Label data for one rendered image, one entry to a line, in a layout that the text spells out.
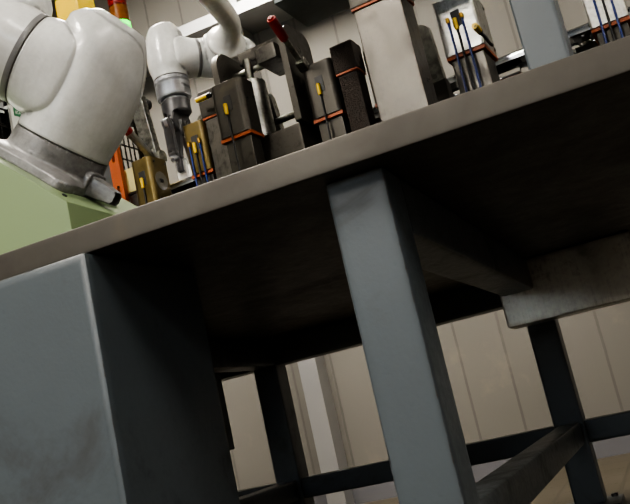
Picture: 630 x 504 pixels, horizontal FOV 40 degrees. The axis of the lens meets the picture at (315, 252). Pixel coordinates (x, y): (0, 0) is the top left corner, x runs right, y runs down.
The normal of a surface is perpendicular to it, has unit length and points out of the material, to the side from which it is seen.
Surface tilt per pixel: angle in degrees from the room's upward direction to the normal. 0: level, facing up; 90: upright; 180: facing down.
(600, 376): 90
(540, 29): 90
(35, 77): 110
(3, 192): 90
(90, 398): 90
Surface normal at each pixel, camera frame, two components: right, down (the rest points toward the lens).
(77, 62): -0.07, -0.04
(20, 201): -0.34, -0.11
